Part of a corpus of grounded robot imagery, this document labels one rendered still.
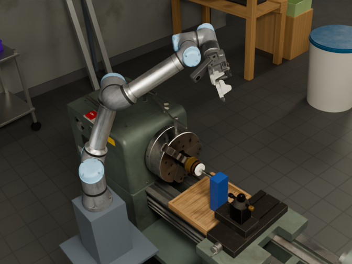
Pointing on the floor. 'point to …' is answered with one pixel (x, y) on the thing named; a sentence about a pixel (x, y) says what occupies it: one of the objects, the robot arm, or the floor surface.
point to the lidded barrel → (330, 68)
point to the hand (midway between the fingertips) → (218, 94)
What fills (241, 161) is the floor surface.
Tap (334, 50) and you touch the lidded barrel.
